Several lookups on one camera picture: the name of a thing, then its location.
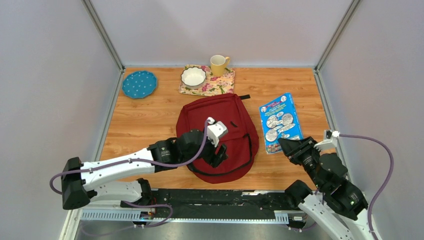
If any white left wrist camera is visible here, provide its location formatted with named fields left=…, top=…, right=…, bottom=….
left=206, top=117, right=228, bottom=147

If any red backpack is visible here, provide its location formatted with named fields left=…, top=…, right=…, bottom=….
left=176, top=93, right=259, bottom=184

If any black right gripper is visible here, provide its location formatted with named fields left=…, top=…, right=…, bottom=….
left=276, top=136, right=325, bottom=191

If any floral serving tray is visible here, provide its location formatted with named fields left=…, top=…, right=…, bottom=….
left=178, top=64, right=236, bottom=97

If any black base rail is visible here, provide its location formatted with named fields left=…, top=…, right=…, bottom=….
left=135, top=188, right=307, bottom=229

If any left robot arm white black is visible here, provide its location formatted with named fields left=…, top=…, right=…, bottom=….
left=58, top=125, right=228, bottom=210

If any blue polka dot plate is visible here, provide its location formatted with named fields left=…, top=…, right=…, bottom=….
left=121, top=70, right=158, bottom=99

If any white scalloped bowl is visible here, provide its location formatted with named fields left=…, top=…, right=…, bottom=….
left=181, top=66, right=207, bottom=89

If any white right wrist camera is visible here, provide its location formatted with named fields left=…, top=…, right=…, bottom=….
left=314, top=129, right=340, bottom=151

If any yellow mug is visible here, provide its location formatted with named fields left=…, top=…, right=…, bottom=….
left=210, top=55, right=231, bottom=77

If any blue comic book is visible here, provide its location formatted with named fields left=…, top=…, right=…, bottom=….
left=258, top=92, right=304, bottom=154

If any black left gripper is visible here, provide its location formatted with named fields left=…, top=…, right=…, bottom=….
left=180, top=125, right=229, bottom=168

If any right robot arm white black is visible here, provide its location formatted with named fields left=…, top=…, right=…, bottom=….
left=278, top=135, right=378, bottom=240

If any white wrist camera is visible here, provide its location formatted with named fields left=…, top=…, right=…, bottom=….
left=206, top=117, right=228, bottom=147
left=314, top=129, right=340, bottom=151

